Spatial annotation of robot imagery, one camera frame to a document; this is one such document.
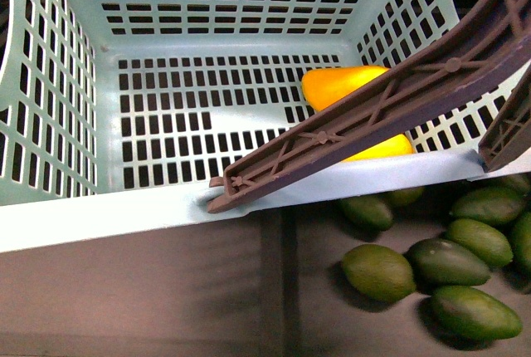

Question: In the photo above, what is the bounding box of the light blue plastic basket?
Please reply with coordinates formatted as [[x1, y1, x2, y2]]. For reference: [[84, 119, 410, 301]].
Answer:
[[1, 0, 530, 252]]

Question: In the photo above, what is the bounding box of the brown basket handle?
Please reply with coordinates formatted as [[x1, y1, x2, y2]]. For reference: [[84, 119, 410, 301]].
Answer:
[[207, 0, 530, 213], [478, 78, 530, 173]]

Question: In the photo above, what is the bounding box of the green avocado under basket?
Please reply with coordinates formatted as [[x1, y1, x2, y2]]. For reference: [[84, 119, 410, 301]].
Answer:
[[385, 186, 425, 208]]

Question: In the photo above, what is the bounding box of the green avocado back left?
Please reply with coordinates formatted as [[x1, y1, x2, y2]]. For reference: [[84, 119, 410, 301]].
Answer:
[[338, 195, 393, 232]]

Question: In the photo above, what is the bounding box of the black avocado tray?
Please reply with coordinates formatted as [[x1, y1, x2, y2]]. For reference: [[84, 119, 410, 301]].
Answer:
[[265, 180, 530, 356]]

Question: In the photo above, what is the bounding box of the green avocado front left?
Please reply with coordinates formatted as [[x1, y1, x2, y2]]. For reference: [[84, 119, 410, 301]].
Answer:
[[340, 244, 417, 304]]

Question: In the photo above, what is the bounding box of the dark green avocado centre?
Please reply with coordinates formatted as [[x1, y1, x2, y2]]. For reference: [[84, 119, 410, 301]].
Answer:
[[405, 238, 491, 286]]

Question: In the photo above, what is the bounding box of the green avocado upper right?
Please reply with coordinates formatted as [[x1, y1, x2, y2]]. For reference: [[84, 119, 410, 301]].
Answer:
[[444, 218, 514, 268]]

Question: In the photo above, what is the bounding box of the green avocado back right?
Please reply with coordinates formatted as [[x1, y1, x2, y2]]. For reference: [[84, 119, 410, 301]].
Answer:
[[450, 186, 526, 227]]

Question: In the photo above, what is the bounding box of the green avocado front right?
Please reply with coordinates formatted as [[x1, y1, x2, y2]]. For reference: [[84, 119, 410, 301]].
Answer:
[[429, 285, 523, 341]]

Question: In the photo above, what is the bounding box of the green avocado far corner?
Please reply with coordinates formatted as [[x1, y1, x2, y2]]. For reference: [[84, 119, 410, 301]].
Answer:
[[496, 174, 531, 195]]

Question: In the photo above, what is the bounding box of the green avocado right edge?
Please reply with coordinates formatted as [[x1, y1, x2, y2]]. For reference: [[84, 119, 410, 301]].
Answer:
[[509, 212, 530, 273]]

